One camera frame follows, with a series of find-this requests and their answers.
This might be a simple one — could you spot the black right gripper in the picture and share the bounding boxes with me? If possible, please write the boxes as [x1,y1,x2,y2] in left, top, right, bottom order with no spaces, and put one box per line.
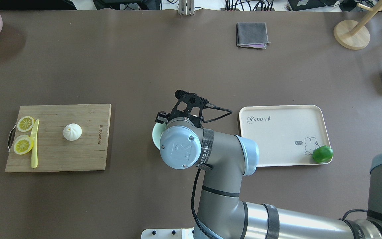
[155,90,210,128]

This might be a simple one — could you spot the white steamed bun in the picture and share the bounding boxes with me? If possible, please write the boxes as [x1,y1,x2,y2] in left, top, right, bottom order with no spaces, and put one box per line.
[63,123,82,141]

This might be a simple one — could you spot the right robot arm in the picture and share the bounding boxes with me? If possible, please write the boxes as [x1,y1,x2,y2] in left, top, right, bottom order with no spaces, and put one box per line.
[155,90,382,239]

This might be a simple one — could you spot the mint green bowl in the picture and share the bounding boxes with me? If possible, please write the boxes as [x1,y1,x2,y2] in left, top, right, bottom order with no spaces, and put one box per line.
[152,123,167,150]

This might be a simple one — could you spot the folded grey cloth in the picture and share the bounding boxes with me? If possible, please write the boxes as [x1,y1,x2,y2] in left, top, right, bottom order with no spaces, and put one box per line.
[236,22,270,49]

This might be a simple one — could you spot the cream rabbit tray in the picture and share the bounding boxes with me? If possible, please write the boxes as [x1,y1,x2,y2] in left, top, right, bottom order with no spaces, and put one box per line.
[238,105,330,167]

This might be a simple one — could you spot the wooden cutting board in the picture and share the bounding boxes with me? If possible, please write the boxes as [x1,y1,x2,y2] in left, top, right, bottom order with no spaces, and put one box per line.
[5,104,112,172]

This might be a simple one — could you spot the green lime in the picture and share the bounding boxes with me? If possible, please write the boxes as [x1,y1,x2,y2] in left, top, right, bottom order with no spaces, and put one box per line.
[312,145,334,163]

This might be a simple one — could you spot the yellow plastic knife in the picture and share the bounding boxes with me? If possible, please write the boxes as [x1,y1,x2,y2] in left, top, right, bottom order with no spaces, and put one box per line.
[30,119,40,168]

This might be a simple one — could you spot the single lemon slice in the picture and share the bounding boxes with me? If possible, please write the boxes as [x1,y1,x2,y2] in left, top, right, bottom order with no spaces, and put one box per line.
[16,116,35,132]

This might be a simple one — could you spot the front stacked lemon slice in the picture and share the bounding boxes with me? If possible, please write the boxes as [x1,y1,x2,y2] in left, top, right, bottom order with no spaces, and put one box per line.
[13,135,34,155]

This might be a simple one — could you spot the wooden stand with round base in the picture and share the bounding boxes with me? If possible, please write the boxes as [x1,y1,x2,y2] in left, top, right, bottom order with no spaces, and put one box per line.
[333,0,382,50]

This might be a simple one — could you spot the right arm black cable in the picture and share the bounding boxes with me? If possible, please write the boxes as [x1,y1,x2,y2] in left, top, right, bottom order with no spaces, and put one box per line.
[191,104,233,239]

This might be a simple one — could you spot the aluminium frame post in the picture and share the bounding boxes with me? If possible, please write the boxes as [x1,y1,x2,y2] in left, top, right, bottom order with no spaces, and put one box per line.
[178,0,194,15]

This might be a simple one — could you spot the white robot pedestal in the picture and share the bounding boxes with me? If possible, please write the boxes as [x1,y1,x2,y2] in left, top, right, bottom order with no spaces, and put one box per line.
[141,228,194,239]

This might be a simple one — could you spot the metal cutting board handle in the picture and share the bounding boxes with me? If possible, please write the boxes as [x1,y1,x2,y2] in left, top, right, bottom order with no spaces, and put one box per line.
[7,125,16,152]

